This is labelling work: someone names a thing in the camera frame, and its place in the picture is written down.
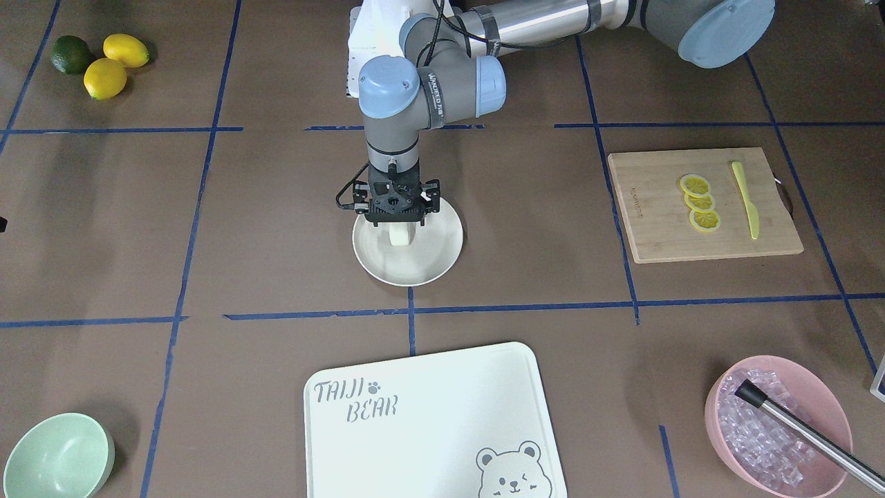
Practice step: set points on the yellow lemon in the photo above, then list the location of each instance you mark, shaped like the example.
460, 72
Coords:
105, 79
129, 50

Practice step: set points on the white bear tray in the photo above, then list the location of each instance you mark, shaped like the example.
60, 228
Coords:
473, 422

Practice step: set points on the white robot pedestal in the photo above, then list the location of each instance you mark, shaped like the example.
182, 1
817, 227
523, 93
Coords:
374, 31

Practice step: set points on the white round plate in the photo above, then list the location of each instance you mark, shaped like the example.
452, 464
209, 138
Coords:
435, 249

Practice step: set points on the white cup rack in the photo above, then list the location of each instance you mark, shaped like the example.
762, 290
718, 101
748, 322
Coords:
877, 386

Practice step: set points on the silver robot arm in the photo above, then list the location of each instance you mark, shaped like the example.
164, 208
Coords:
415, 65

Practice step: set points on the top lemon slice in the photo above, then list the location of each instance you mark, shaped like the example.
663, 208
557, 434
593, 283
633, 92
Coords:
695, 185

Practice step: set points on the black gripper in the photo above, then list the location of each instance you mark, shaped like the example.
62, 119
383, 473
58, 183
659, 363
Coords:
360, 194

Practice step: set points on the green lime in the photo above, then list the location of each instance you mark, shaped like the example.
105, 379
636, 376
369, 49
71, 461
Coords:
71, 55

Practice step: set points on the pink bowl with ice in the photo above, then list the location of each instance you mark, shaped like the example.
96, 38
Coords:
767, 454

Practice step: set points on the green bowl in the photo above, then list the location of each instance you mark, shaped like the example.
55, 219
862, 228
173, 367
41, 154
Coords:
67, 455

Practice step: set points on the yellow plastic knife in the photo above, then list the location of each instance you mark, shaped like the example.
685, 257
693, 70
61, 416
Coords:
754, 221

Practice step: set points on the lemon slice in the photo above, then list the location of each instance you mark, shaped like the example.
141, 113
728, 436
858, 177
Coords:
704, 221
706, 203
695, 185

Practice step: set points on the middle lemon slice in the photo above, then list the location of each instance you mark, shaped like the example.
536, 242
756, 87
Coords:
706, 203

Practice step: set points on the wooden cutting board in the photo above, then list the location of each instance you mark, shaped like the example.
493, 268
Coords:
657, 220

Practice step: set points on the bottom lemon slice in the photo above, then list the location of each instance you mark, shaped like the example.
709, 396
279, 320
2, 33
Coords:
704, 221

